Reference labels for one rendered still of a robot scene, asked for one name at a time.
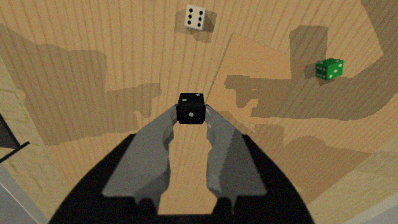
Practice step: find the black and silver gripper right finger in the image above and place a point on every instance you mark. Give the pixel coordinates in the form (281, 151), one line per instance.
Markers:
(237, 168)

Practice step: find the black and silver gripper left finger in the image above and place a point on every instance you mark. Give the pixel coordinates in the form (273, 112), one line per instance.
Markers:
(136, 168)

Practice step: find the green die with white pips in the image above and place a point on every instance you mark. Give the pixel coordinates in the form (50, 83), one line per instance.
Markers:
(329, 68)

